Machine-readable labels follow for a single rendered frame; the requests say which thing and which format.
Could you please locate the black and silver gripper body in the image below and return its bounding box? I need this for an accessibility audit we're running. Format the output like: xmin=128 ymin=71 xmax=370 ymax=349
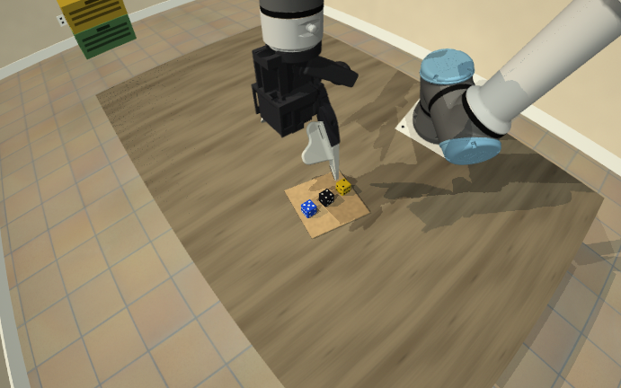
xmin=252 ymin=41 xmax=328 ymax=137

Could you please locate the blue die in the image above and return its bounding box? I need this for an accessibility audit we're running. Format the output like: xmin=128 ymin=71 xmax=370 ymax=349
xmin=301 ymin=199 xmax=316 ymax=218

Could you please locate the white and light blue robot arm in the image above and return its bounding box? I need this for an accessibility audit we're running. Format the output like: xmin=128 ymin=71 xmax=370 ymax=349
xmin=259 ymin=0 xmax=621 ymax=165

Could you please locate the black die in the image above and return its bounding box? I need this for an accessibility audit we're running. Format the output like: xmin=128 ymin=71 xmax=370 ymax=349
xmin=319 ymin=189 xmax=334 ymax=207

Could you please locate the yellow die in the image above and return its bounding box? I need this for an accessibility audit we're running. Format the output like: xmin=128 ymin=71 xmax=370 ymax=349
xmin=336 ymin=178 xmax=351 ymax=196

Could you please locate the tan square mat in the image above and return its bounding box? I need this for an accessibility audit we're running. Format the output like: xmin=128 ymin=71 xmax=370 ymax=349
xmin=285 ymin=171 xmax=370 ymax=239

